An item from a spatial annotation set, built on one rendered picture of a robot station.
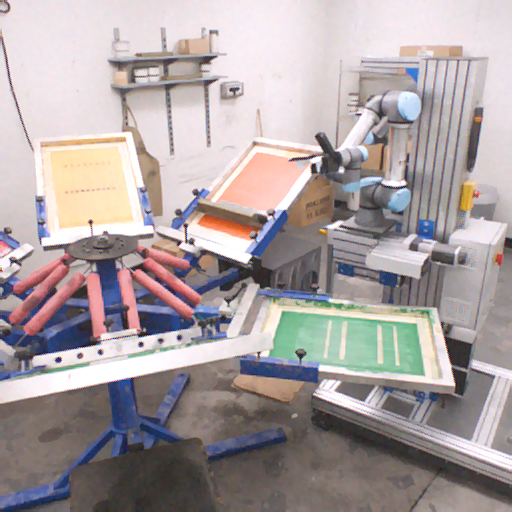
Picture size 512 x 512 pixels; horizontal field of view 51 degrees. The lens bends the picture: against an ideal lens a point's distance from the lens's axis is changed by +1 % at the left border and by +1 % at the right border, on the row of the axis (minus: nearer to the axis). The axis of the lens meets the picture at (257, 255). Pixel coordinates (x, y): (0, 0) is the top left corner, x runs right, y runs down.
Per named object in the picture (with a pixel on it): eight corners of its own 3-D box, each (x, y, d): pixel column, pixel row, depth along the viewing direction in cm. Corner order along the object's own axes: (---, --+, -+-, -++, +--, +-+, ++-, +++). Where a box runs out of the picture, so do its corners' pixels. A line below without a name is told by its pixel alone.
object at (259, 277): (265, 286, 367) (265, 229, 350) (269, 288, 365) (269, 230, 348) (217, 311, 335) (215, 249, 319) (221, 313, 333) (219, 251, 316)
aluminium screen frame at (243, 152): (254, 140, 330) (252, 135, 328) (333, 153, 295) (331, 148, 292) (176, 232, 300) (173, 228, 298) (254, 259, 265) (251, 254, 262)
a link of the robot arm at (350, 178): (346, 185, 245) (348, 161, 240) (363, 191, 236) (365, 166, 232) (333, 188, 241) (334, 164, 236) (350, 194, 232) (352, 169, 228)
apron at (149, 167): (160, 213, 510) (150, 100, 469) (165, 215, 506) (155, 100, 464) (113, 228, 473) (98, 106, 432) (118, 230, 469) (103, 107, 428)
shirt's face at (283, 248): (267, 229, 351) (267, 229, 351) (321, 245, 325) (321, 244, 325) (215, 251, 318) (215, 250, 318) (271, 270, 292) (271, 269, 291)
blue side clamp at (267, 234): (281, 215, 280) (277, 206, 275) (289, 217, 277) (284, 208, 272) (249, 258, 268) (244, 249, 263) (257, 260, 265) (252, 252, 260)
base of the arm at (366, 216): (388, 220, 272) (390, 201, 268) (378, 229, 261) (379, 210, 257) (360, 215, 280) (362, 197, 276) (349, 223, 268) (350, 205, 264)
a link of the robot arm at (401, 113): (388, 203, 265) (399, 88, 243) (411, 211, 253) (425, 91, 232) (370, 208, 258) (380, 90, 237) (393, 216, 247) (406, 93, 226)
